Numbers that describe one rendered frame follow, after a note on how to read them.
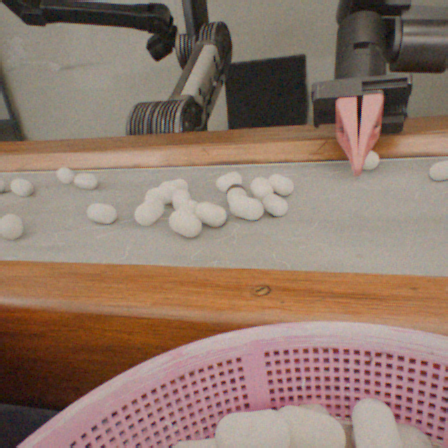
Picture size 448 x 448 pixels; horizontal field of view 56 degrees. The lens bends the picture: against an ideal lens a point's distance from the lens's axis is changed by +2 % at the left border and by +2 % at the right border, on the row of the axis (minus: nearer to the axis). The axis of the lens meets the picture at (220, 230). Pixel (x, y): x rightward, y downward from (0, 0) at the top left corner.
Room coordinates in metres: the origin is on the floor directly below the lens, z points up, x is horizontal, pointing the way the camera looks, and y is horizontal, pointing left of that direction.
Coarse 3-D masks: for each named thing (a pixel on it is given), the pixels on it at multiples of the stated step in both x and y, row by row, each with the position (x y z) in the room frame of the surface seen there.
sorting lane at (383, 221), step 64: (64, 192) 0.52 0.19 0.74; (128, 192) 0.49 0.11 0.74; (192, 192) 0.46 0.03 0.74; (320, 192) 0.41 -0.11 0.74; (384, 192) 0.39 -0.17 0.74; (0, 256) 0.35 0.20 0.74; (64, 256) 0.34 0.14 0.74; (128, 256) 0.32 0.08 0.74; (192, 256) 0.30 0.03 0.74; (256, 256) 0.29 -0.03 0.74; (320, 256) 0.28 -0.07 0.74; (384, 256) 0.27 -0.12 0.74
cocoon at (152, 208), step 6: (150, 198) 0.40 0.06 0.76; (156, 198) 0.40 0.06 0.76; (144, 204) 0.38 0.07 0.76; (150, 204) 0.38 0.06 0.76; (156, 204) 0.39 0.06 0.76; (162, 204) 0.40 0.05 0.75; (138, 210) 0.38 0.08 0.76; (144, 210) 0.37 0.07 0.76; (150, 210) 0.38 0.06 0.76; (156, 210) 0.38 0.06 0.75; (162, 210) 0.39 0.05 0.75; (138, 216) 0.37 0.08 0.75; (144, 216) 0.37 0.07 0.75; (150, 216) 0.37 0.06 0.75; (156, 216) 0.38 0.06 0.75; (138, 222) 0.38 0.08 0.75; (144, 222) 0.37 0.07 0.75; (150, 222) 0.37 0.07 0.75
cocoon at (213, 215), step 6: (198, 204) 0.37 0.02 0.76; (204, 204) 0.37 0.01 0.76; (210, 204) 0.36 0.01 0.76; (198, 210) 0.36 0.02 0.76; (204, 210) 0.36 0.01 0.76; (210, 210) 0.35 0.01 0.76; (216, 210) 0.35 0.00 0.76; (222, 210) 0.35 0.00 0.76; (198, 216) 0.36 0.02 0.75; (204, 216) 0.36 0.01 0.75; (210, 216) 0.35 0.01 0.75; (216, 216) 0.35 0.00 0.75; (222, 216) 0.35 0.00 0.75; (204, 222) 0.36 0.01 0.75; (210, 222) 0.35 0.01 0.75; (216, 222) 0.35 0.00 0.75; (222, 222) 0.35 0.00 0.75
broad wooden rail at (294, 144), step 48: (0, 144) 0.78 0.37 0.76; (48, 144) 0.73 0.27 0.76; (96, 144) 0.68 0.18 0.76; (144, 144) 0.63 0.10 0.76; (192, 144) 0.60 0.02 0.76; (240, 144) 0.57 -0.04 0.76; (288, 144) 0.54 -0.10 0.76; (336, 144) 0.52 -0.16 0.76; (384, 144) 0.50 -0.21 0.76; (432, 144) 0.48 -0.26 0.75
